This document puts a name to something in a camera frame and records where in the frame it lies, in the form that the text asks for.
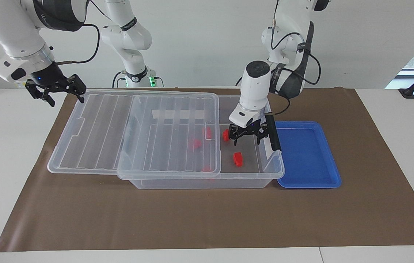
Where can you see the red block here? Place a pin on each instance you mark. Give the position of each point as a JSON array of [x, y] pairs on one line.
[[207, 169], [194, 143], [238, 159], [226, 135], [208, 132]]

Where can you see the clear plastic storage box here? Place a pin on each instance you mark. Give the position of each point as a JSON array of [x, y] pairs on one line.
[[199, 183]]

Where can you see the blue plastic tray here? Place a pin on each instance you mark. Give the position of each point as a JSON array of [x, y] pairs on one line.
[[307, 157]]

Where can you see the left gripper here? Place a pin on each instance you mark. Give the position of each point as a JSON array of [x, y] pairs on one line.
[[255, 126]]

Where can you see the clear plastic lid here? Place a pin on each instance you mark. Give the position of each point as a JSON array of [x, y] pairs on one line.
[[97, 138]]

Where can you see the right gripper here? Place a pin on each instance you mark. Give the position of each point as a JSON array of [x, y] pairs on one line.
[[49, 75]]

